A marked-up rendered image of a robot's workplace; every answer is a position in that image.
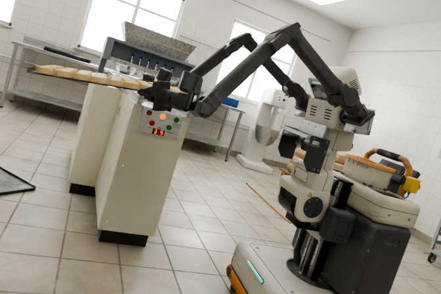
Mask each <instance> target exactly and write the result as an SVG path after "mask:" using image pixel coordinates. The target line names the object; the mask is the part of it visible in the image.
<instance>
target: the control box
mask: <svg viewBox="0 0 441 294"><path fill-rule="evenodd" d="M151 109H152V108H150V107H147V106H142V109H141V113H140V117H139V119H138V123H137V126H136V130H137V131H142V132H145V133H150V134H153V135H158V136H161V137H167V138H171V139H175V140H177V139H178V136H179V133H180V128H181V126H182V122H183V119H184V117H183V116H181V115H176V114H172V113H169V112H163V111H153V110H151ZM148 110H151V111H152V115H147V114H146V112H147V111H148ZM161 114H165V115H166V118H165V119H161V118H160V115H161ZM176 117H177V118H179V122H178V123H175V122H174V118H176ZM150 121H154V122H155V125H154V126H151V125H150V124H149V122H150ZM168 125H170V126H172V129H171V130H167V128H166V127H167V126H168ZM155 129H157V131H156V132H157V133H156V132H155V134H154V130H155ZM160 131H163V132H161V134H162V133H163V134H162V135H160Z"/></svg>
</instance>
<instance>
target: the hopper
mask: <svg viewBox="0 0 441 294"><path fill-rule="evenodd" d="M121 29H122V35H123V41H126V42H128V43H132V44H134V45H137V46H139V47H143V48H145V49H149V50H151V51H155V52H157V53H161V54H164V55H167V56H170V57H172V58H176V59H178V60H181V61H185V60H186V59H187V58H188V57H189V56H190V54H191V53H192V52H193V51H194V49H195V48H196V46H194V45H191V44H189V43H185V42H183V41H180V40H178V39H175V38H172V37H169V36H167V35H163V34H161V33H158V32H156V31H153V30H149V29H147V28H144V27H142V26H139V25H136V24H133V23H131V22H128V21H123V22H122V23H121Z"/></svg>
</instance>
